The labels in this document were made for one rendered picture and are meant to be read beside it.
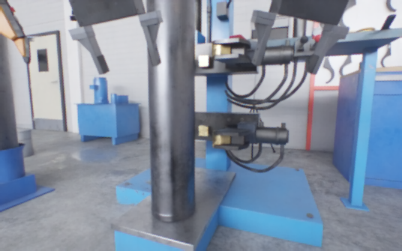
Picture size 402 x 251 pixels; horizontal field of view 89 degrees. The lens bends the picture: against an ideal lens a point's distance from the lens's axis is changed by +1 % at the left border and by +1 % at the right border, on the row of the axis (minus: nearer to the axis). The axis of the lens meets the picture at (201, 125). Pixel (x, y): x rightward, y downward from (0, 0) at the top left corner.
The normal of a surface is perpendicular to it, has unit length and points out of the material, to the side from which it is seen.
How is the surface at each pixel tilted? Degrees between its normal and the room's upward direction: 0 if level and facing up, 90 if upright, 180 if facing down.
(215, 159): 90
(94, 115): 90
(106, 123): 90
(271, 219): 90
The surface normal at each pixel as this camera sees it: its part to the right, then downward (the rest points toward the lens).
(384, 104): -0.35, 0.11
